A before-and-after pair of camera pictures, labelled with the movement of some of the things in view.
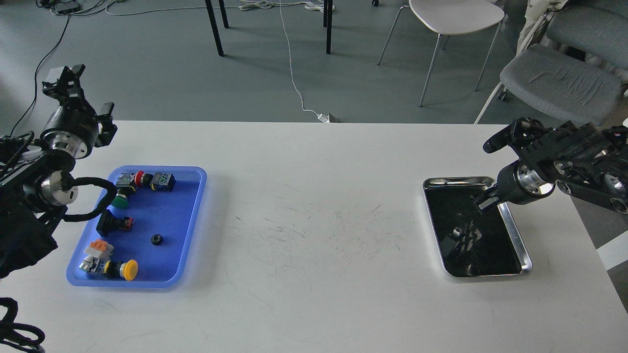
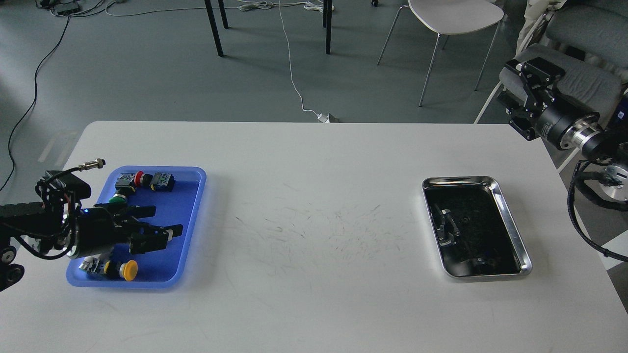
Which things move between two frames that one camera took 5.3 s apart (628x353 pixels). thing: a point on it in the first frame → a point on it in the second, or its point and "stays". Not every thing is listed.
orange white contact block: [98, 249] stays
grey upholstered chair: [574, 65] stays
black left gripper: [70, 127] → [99, 229]
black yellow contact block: [162, 181] stays
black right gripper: [516, 183] → [563, 121]
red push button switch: [143, 179] stays
